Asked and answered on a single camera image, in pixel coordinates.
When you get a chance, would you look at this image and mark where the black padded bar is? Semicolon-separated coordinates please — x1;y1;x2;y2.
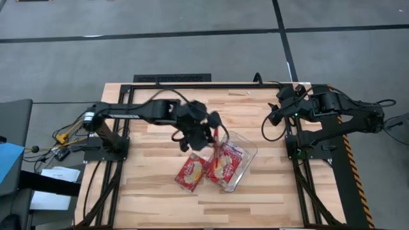
18;170;81;197

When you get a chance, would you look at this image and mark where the black hazard-striped mat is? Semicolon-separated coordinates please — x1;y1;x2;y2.
311;84;375;229

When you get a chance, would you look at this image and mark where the black aluminium table frame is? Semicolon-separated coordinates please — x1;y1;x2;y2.
75;82;348;230

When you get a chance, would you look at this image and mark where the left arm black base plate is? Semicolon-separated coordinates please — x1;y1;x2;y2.
83;135;130;162

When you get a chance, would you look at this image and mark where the grey chair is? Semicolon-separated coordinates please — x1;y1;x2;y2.
0;98;33;148

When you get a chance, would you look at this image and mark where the grey floor stand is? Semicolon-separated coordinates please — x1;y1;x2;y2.
382;112;409;146

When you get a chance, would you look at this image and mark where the black cable bundle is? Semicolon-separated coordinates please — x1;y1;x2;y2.
82;159;124;228
292;158;344;227

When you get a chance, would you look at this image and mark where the red popcorn bag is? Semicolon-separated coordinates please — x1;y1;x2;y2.
204;142;245;189
212;126;222;167
174;152;207;193

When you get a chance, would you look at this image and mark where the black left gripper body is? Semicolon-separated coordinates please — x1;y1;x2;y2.
174;100;214;153

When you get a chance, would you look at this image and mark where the small black device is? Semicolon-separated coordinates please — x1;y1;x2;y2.
53;148;71;162

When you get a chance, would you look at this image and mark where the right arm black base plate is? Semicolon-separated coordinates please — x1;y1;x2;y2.
285;134;333;160

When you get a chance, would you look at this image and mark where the blue box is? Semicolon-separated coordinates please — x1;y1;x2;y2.
0;142;26;185

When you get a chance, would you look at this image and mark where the clear plastic tray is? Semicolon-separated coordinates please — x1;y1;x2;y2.
204;130;258;194

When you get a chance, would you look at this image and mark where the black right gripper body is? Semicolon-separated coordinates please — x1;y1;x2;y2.
274;84;309;121

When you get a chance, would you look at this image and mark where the white paper sheet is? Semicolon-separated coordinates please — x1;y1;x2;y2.
29;190;72;211
40;165;81;183

